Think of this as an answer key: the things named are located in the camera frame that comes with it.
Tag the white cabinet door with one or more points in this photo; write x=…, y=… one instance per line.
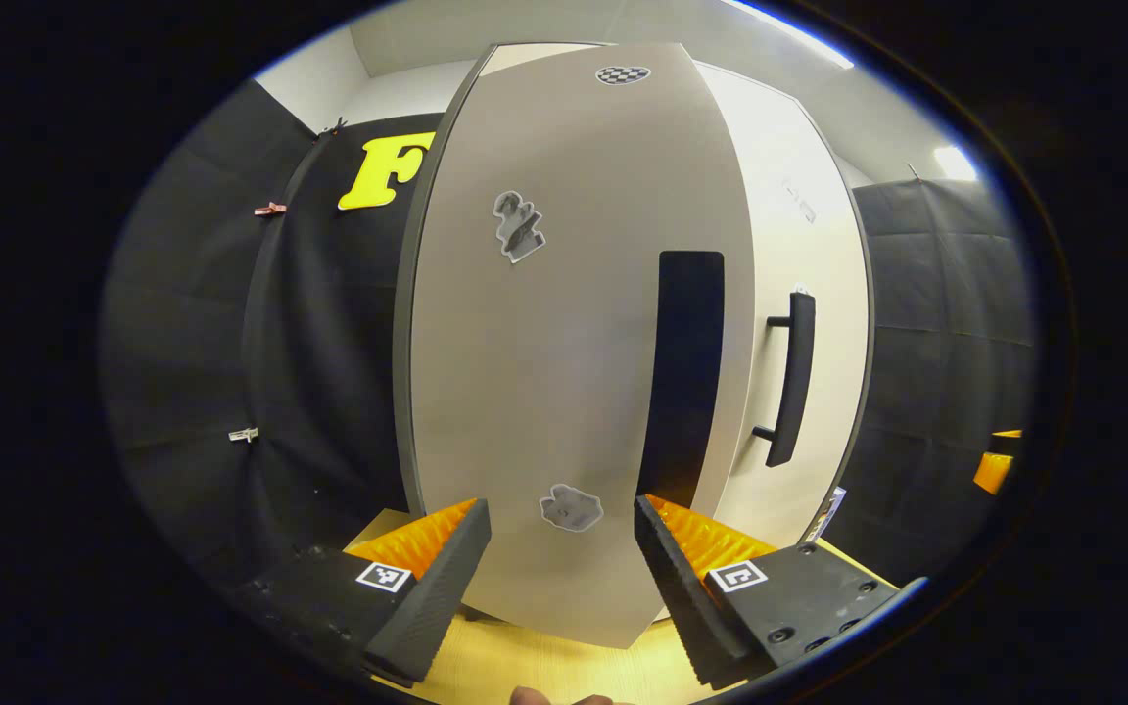
x=770, y=196
x=544, y=372

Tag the grey white cabinet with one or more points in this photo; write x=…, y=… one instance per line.
x=402, y=343

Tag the white clip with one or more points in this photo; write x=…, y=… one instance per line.
x=244, y=434

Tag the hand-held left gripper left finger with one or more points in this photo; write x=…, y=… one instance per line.
x=437, y=602

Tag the black backdrop cloth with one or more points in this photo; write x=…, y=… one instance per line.
x=192, y=343

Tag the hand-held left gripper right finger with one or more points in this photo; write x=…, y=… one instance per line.
x=681, y=597

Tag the small ceiling light panel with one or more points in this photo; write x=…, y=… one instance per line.
x=956, y=163

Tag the red clip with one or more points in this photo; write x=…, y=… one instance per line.
x=270, y=209

